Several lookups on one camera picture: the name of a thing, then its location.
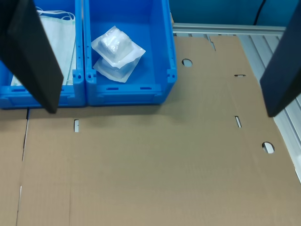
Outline white face mask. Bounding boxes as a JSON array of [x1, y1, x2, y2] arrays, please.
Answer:
[[10, 6, 77, 87]]

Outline blue bin holding masks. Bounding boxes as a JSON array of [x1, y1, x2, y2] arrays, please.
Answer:
[[0, 0, 86, 109]]

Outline clear bagged gauze packet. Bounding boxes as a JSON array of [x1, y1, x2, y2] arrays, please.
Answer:
[[93, 55, 142, 83], [91, 25, 146, 69]]

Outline brown cardboard sheet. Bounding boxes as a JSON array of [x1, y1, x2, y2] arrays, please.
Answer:
[[0, 109, 29, 226], [17, 35, 301, 226]]

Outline blue bin holding packets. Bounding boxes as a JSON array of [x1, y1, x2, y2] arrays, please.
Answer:
[[83, 0, 177, 106]]

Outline black cable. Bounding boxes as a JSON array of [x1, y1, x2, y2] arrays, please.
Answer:
[[253, 0, 267, 25]]

